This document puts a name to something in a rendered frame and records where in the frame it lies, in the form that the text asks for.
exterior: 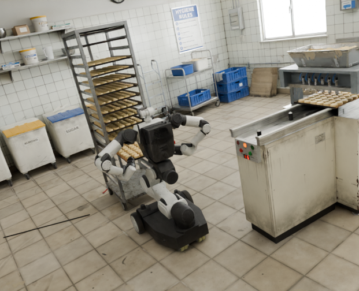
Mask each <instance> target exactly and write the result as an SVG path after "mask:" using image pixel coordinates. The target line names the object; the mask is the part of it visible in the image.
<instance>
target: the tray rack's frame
mask: <svg viewBox="0 0 359 291"><path fill-rule="evenodd" d="M123 24H124V21H119V22H115V23H110V24H104V25H98V26H94V27H88V28H82V29H78V32H79V35H82V34H86V33H91V32H96V31H102V30H106V29H110V28H114V27H118V26H121V25H123ZM72 35H75V33H74V31H70V32H68V33H65V34H63V35H61V38H62V41H63V44H64V47H65V51H66V55H67V57H68V61H69V64H70V67H71V71H72V74H73V78H74V81H75V84H76V88H77V91H78V94H79V97H80V101H81V103H82V107H83V111H84V114H85V117H86V120H87V124H88V127H89V130H90V133H91V137H92V141H93V143H94V147H95V150H96V153H97V154H98V153H99V149H98V146H97V142H96V139H95V136H94V132H93V130H92V126H91V122H90V119H89V116H88V112H87V109H86V105H85V103H84V99H83V95H82V92H81V89H80V85H79V82H78V79H77V76H76V72H75V69H74V66H73V62H72V58H71V55H70V52H69V49H68V45H67V43H66V39H65V38H67V37H69V36H72ZM105 36H106V38H107V39H109V34H108V32H107V33H105ZM84 38H85V41H86V44H89V42H88V38H87V36H86V37H84ZM107 43H108V47H112V45H111V42H107ZM87 48H88V52H89V55H90V59H91V61H94V59H93V56H92V52H91V49H90V46H87ZM110 56H114V54H113V50H111V51H110ZM118 159H119V162H120V166H121V168H122V165H123V164H122V161H121V158H120V157H119V156H118ZM145 173H146V170H145V169H143V168H142V167H140V166H139V169H136V171H135V172H134V174H133V175H132V176H131V178H130V179H129V180H128V181H123V180H121V181H122V182H123V183H124V185H122V187H123V189H124V190H125V191H126V193H124V194H125V198H126V201H127V202H129V201H131V200H134V199H136V198H138V197H140V196H143V195H145V194H147V193H146V192H145V191H144V189H143V188H142V186H141V184H140V178H141V177H142V175H144V174H145ZM102 174H103V177H104V180H105V184H106V187H107V188H108V192H109V188H110V189H111V190H112V191H113V192H114V193H115V194H116V195H117V196H118V198H119V199H120V200H119V201H120V202H121V205H122V207H123V200H122V197H121V193H120V190H119V188H118V187H117V186H116V185H115V184H114V183H113V182H112V181H111V180H108V179H107V176H106V173H104V172H102ZM109 193H110V192H109ZM123 208H124V207H123Z"/></svg>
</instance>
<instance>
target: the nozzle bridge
mask: <svg viewBox="0 0 359 291"><path fill-rule="evenodd" d="M301 72H302V74H301ZM307 73H308V74H307ZM314 73H315V74H314ZM320 73H321V75H320ZM328 73H329V74H328ZM300 74H301V76H300ZM306 74H307V77H306ZM313 74H314V75H313ZM327 74H328V75H327ZM334 74H336V75H335V76H334ZM319 75H320V78H319ZM326 75H327V78H326V81H327V82H328V77H330V78H331V86H328V83H326V82H325V77H326ZM279 76H280V87H282V88H285V87H290V99H291V104H293V105H294V104H295V103H294V102H295V101H296V100H299V99H302V98H304V96H303V90H302V89H303V88H309V89H322V90H329V91H342V92H351V94H359V64H358V65H354V66H352V67H349V68H314V67H298V66H297V65H296V64H294V65H290V66H287V67H285V68H281V69H279ZM299 76H300V79H301V80H302V76H304V78H305V77H306V80H307V81H306V80H305V84H302V81H300V80H299ZM308 76H310V78H311V85H309V84H308V78H309V77H308ZM312 76H313V81H314V79H315V76H317V85H315V84H314V82H313V81H312ZM333 76H334V82H335V80H336V79H335V78H336V77H337V78H338V87H336V86H335V83H333V82H332V79H333ZM321 77H323V78H324V85H321V83H320V82H319V80H320V81H321Z"/></svg>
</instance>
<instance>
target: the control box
mask: <svg viewBox="0 0 359 291"><path fill-rule="evenodd" d="M237 141H238V142H239V145H237V143H236V142H237ZM244 143H245V144H246V147H244V145H243V144H244ZM235 145H236V153H237V155H238V156H241V157H243V158H245V156H246V158H245V159H248V158H247V157H248V156H249V160H250V161H253V162H256V163H261V153H260V146H258V145H257V143H255V142H253V141H249V140H246V139H242V138H240V137H236V138H235ZM251 146H253V147H254V150H252V149H251ZM240 148H241V149H242V150H243V152H240V150H239V149H240ZM249 152H251V153H252V155H251V156H250V155H249ZM244 155H245V156H244Z"/></svg>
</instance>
